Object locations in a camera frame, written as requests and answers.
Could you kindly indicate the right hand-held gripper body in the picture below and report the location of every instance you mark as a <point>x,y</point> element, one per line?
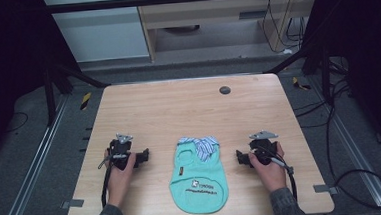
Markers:
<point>263,148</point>

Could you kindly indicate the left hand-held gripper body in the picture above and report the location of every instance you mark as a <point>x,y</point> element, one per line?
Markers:
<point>118,151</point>

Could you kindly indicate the teal pet shirt striped collar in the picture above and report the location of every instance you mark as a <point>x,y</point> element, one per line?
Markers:
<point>198,183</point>

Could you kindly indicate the person's right hand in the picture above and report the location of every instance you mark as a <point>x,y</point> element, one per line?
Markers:
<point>271,176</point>

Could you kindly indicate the person's left hand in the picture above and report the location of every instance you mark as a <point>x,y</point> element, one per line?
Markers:
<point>118,182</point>

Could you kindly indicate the yellow black tape strip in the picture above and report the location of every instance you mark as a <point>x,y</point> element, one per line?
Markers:
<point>85,101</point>
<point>300,84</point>

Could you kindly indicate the black metal stand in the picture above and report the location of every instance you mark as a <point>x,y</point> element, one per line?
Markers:
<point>325,76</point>
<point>50,96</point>

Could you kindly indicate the white cabinet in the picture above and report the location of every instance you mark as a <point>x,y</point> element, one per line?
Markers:
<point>100,33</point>

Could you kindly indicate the dark curtain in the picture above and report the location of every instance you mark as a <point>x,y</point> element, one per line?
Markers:
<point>5,65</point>
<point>368,43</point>

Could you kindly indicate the light wooden desk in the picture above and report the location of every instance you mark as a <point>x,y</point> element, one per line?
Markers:
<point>206,13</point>

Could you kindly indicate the aluminium floor rail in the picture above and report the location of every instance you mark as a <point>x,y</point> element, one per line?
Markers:
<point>358,154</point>
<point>32,167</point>

